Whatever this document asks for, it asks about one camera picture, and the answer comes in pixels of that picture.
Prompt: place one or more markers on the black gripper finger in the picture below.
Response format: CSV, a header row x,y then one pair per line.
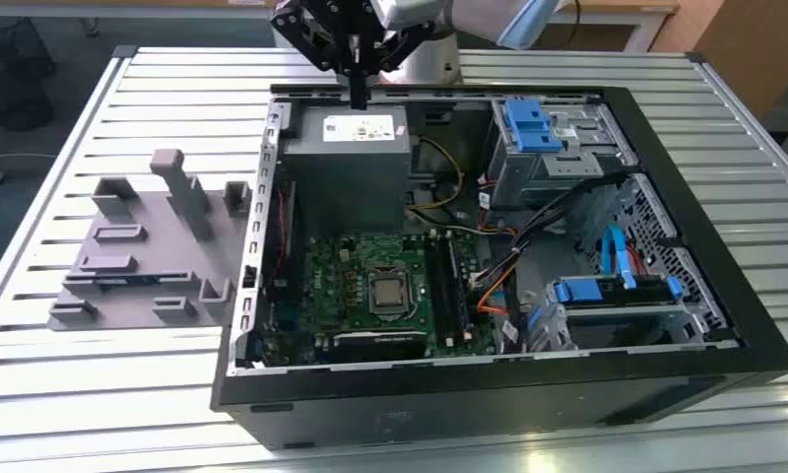
x,y
404,47
301,24

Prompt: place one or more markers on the blue RAM stick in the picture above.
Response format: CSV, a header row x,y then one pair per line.
x,y
127,281

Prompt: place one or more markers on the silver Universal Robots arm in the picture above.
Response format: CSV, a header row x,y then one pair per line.
x,y
426,59

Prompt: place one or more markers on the black RAM slot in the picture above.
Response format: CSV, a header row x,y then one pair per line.
x,y
437,295

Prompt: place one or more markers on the blue plastic drive latch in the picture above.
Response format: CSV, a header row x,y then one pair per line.
x,y
528,128

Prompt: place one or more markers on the grey power supply unit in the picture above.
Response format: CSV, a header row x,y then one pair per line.
x,y
341,187

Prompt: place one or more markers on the metal disk bay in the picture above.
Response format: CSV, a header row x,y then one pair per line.
x,y
630,311
564,167

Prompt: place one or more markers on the white framed wooden desk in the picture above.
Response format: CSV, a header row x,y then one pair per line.
x,y
644,34

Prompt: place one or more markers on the black mesh waste basket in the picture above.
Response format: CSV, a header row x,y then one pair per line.
x,y
13,74

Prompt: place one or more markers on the CPU socket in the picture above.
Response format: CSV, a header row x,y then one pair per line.
x,y
386,270

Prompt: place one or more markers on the silver CPU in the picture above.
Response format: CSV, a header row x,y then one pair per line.
x,y
388,293

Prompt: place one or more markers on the grey parts rack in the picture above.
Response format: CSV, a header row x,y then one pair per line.
x,y
143,251

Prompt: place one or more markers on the green motherboard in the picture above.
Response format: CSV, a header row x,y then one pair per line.
x,y
324,295

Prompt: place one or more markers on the wooden cabinet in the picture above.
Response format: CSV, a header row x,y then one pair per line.
x,y
755,44

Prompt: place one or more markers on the hard disk in blue carrier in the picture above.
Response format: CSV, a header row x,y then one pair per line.
x,y
584,290

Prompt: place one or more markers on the black graphics card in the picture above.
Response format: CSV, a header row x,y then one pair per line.
x,y
380,345

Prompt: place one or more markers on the black PC case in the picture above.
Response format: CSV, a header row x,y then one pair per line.
x,y
498,409

